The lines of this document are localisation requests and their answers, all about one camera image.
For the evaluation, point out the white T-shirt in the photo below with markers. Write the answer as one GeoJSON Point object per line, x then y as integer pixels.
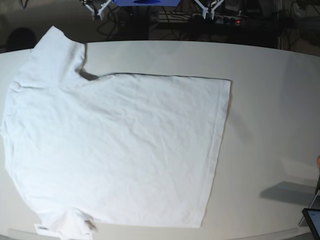
{"type": "Point", "coordinates": [124, 149]}

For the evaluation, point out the power strip with red light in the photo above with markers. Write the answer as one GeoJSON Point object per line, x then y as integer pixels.
{"type": "Point", "coordinates": [226, 20]}

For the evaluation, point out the blue box overhead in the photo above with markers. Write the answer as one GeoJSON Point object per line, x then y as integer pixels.
{"type": "Point", "coordinates": [130, 3]}

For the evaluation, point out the white paper label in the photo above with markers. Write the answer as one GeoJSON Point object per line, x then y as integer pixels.
{"type": "Point", "coordinates": [43, 231]}

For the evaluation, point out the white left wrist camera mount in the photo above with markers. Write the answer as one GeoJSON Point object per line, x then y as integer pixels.
{"type": "Point", "coordinates": [208, 9]}

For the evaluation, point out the tablet with dark frame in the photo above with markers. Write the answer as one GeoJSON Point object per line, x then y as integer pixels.
{"type": "Point", "coordinates": [312, 217]}

